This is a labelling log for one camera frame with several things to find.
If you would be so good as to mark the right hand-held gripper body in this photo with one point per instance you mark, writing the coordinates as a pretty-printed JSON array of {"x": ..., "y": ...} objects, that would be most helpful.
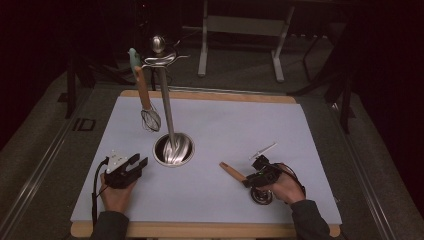
[{"x": 266, "y": 175}]

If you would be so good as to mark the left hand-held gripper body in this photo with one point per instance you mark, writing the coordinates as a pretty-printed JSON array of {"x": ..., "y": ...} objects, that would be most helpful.
[{"x": 118, "y": 176}]

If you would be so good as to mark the steel utensil rack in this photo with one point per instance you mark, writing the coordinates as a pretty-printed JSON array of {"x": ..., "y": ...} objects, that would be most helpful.
[{"x": 168, "y": 110}]

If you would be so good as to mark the person's left hand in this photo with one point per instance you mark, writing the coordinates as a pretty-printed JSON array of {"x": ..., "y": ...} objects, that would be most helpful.
[{"x": 116, "y": 198}]

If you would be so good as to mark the person's right hand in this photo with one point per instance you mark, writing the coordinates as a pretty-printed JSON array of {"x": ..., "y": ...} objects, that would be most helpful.
[{"x": 288, "y": 190}]

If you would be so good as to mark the white work mat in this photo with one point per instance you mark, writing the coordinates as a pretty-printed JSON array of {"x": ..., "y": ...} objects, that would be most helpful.
[{"x": 233, "y": 116}]

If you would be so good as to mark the black metal stand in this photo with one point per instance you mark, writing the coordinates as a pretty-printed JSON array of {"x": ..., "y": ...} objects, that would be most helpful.
[
  {"x": 71, "y": 86},
  {"x": 345, "y": 100}
]

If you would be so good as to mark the white metal stand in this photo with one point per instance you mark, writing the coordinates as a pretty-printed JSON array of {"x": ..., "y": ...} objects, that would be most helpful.
[{"x": 245, "y": 26}]

